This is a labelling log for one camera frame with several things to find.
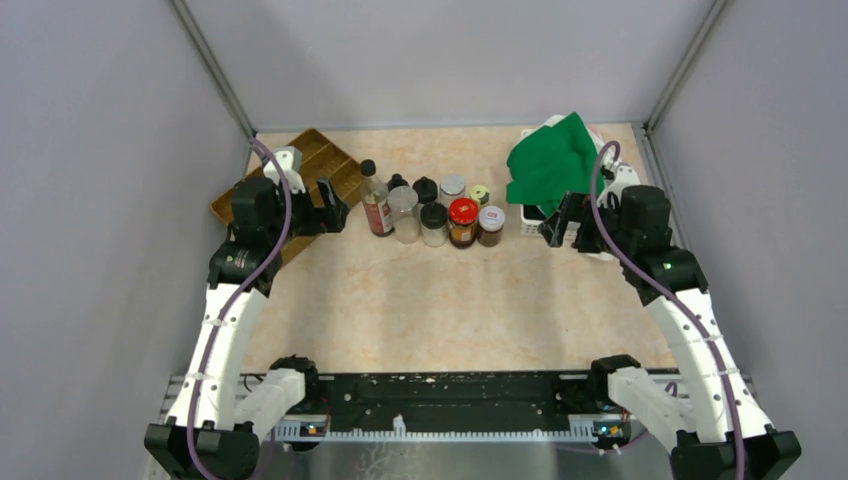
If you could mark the aluminium frame rail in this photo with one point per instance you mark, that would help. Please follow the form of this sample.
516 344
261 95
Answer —
706 419

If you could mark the black cap shaker rear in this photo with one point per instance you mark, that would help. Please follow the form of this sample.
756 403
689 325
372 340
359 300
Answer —
427 190

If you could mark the white lid dark jar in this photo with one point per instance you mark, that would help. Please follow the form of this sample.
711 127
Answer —
491 221

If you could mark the clear jar silver lid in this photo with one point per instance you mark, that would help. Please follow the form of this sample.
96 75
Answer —
403 202

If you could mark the white cloth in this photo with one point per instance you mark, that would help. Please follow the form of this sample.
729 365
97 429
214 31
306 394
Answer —
601 133

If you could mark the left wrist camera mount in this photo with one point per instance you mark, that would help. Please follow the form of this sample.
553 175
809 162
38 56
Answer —
290 160

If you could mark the red lid sauce jar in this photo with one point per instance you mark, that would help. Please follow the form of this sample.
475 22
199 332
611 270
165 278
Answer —
463 219

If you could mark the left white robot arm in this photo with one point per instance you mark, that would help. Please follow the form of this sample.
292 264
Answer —
218 344

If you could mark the green cloth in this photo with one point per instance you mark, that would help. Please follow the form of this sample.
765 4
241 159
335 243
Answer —
549 163

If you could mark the black cap shaker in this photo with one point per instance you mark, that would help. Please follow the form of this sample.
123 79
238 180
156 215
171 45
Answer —
427 190
434 224

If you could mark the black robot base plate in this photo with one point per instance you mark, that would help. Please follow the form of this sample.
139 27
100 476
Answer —
557 406

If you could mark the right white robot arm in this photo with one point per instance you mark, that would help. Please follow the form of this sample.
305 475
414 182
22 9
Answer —
689 331

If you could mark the black cap shaker front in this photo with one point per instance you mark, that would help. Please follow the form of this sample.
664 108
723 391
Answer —
434 224

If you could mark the tall glass sauce bottle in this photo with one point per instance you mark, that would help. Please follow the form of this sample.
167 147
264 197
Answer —
374 197

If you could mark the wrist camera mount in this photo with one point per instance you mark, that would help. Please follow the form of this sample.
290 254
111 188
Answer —
617 176
290 160

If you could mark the white plastic basket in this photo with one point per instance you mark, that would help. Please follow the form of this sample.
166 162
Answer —
533 221

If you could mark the silver lid jar blue label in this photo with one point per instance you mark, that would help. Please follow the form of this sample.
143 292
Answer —
451 187

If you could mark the yellow lid small bottle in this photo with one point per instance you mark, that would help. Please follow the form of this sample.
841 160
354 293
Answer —
480 194

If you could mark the small black cap bottle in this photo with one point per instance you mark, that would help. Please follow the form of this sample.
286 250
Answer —
396 180

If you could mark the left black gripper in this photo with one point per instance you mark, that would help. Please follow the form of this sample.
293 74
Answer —
330 218

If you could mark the woven bamboo divided tray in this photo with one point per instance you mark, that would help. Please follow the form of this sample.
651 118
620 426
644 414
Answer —
321 157

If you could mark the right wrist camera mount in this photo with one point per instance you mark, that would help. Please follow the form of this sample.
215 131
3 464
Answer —
617 176

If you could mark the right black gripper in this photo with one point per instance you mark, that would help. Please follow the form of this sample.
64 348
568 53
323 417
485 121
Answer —
573 207

